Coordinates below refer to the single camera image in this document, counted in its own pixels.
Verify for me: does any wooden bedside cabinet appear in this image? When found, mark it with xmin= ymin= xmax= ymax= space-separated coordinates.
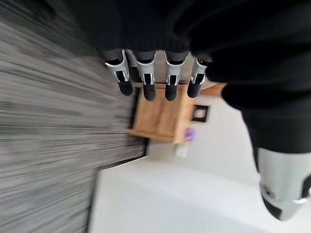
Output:
xmin=125 ymin=81 xmax=228 ymax=144

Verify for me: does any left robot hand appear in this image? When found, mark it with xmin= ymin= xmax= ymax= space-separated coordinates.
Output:
xmin=43 ymin=0 xmax=311 ymax=221

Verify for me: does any purple small item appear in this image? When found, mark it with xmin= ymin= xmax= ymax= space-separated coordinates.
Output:
xmin=185 ymin=128 xmax=196 ymax=142

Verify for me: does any white bed sheet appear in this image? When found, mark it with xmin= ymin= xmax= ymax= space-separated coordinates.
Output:
xmin=87 ymin=155 xmax=311 ymax=233

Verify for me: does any black framed wall socket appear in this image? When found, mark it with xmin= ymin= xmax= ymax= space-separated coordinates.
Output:
xmin=191 ymin=104 xmax=210 ymax=123

